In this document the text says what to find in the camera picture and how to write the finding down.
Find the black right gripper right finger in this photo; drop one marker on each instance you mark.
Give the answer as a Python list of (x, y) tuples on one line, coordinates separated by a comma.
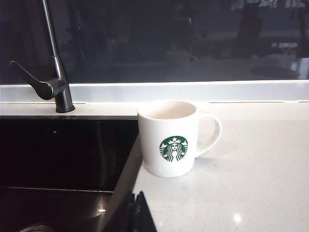
[(144, 217)]

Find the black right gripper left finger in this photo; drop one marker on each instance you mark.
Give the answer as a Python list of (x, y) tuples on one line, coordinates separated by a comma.
[(125, 217)]

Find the white Starbucks ceramic mug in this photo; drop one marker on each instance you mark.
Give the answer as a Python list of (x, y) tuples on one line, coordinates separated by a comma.
[(169, 125)]

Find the round metal sink drain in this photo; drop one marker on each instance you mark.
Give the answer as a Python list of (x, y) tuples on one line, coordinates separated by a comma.
[(33, 228)]

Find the black undermount sink basin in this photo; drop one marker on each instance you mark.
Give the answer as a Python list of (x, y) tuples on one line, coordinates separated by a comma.
[(60, 149)]

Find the steel gooseneck faucet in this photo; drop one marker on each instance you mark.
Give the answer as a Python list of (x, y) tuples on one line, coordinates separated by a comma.
[(63, 96)]

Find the white stone backsplash ledge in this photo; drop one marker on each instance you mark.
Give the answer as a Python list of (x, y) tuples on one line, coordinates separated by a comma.
[(169, 91)]

